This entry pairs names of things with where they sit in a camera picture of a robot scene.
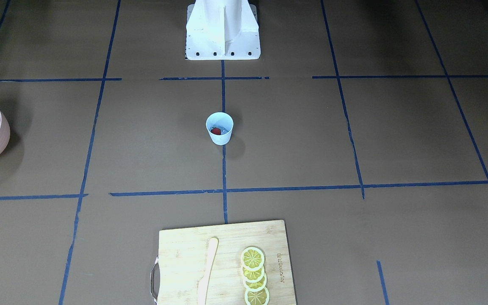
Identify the red strawberry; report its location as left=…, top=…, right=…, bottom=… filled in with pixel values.
left=210, top=127, right=222, bottom=135

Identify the light blue cup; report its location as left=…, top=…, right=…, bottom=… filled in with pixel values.
left=205, top=112, right=234, bottom=146

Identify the wooden cutting board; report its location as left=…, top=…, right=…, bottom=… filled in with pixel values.
left=151, top=220, right=297, bottom=305

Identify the yellow plastic knife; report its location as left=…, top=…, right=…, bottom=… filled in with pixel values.
left=197, top=237, right=219, bottom=305

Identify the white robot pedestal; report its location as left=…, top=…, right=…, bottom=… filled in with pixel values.
left=185, top=0, right=261, bottom=61

